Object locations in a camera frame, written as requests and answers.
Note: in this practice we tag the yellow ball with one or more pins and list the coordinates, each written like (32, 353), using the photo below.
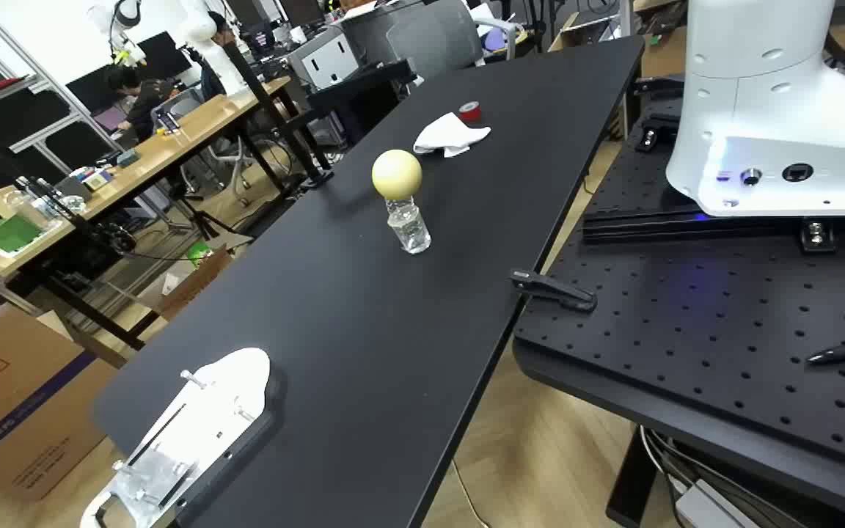
(397, 173)

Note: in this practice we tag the white cloth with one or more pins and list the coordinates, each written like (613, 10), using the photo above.
(447, 133)

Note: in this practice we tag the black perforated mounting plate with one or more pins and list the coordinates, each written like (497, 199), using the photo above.
(727, 331)

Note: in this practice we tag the clear glass cup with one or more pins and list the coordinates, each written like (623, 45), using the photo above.
(409, 229)

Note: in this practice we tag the black clamped pole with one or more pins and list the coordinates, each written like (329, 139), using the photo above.
(271, 103)

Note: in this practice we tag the seated person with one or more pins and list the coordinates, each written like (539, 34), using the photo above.
(146, 97)

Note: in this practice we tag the black side cart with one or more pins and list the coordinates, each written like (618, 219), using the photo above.
(366, 97)

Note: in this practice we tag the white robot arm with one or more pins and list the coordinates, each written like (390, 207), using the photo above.
(765, 107)

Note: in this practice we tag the metal frame shelving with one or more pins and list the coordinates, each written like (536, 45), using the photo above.
(21, 117)

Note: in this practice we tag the green tray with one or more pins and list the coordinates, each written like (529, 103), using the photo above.
(14, 233)

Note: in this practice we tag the white slotted cabinet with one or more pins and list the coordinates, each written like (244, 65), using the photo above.
(324, 60)

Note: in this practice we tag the cardboard box with red logo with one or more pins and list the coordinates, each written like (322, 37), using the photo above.
(14, 412)

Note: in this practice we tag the long wooden desk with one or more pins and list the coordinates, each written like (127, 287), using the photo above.
(162, 148)

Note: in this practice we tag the black aluminium rail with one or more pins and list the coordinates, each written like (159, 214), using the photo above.
(696, 224)

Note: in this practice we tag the grey office chair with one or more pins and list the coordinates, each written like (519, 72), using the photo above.
(428, 34)

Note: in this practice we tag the black monitor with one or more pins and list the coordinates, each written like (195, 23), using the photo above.
(167, 53)

